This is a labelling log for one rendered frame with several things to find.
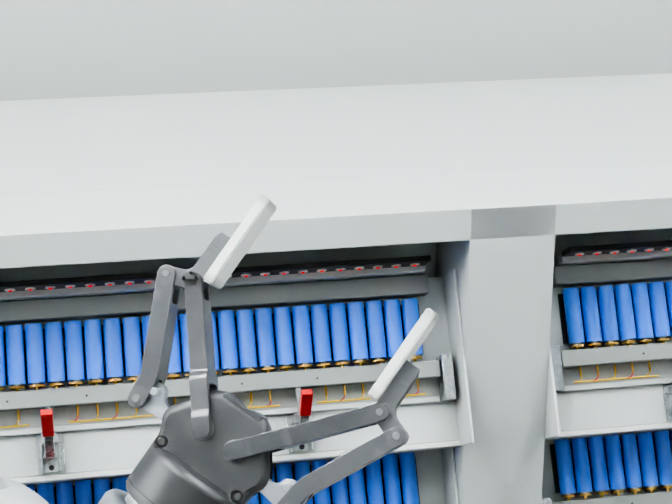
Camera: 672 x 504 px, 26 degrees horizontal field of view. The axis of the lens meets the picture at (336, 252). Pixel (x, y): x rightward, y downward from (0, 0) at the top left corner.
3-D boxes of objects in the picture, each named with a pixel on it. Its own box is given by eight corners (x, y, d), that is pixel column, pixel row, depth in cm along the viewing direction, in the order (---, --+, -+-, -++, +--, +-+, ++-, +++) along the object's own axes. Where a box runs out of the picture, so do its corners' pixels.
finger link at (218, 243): (195, 303, 100) (161, 279, 100) (237, 243, 100) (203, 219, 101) (190, 301, 98) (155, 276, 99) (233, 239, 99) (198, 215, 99)
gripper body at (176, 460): (204, 561, 92) (288, 440, 93) (100, 483, 94) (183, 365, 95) (229, 554, 100) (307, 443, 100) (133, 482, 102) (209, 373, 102)
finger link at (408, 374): (362, 422, 95) (399, 449, 95) (405, 359, 96) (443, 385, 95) (364, 423, 97) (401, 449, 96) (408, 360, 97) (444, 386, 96)
